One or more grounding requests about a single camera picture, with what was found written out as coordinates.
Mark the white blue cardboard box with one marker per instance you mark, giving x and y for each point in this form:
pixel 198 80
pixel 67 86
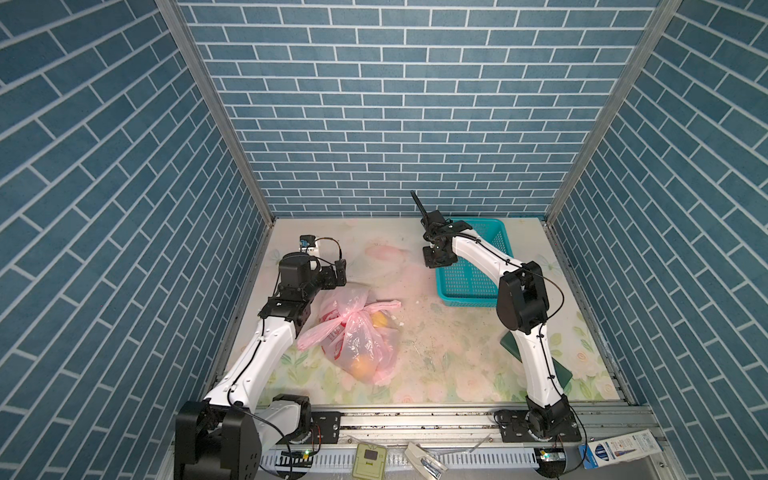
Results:
pixel 619 449

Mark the orange fruit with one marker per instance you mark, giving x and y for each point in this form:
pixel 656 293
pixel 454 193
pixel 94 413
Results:
pixel 379 320

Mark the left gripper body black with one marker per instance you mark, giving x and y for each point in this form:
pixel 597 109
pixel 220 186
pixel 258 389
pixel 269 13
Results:
pixel 321 280

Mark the pink plastic bag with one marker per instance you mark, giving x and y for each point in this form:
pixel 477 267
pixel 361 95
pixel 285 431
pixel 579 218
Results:
pixel 344 331

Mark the green digital timer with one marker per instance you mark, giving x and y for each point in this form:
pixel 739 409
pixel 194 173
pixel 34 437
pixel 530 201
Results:
pixel 370 462

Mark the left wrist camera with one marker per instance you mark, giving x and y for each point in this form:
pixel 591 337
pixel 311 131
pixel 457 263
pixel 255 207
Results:
pixel 308 244

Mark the teal plastic basket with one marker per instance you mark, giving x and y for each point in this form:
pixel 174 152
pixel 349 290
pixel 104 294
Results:
pixel 463 284

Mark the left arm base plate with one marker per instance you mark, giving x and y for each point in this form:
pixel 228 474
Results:
pixel 320 427

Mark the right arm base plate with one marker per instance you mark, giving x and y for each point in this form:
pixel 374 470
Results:
pixel 520 426

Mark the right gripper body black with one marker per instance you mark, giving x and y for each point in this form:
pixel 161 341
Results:
pixel 432 257

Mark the silver metal clip tool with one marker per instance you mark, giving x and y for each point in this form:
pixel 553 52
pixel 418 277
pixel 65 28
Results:
pixel 429 467

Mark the yellow fruit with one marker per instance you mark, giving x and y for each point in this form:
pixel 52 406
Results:
pixel 363 368

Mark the aluminium rail frame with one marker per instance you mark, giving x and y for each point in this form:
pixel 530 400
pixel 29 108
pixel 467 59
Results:
pixel 462 437

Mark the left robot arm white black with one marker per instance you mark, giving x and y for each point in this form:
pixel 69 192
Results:
pixel 223 436

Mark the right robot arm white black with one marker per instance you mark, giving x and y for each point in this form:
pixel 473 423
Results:
pixel 522 307

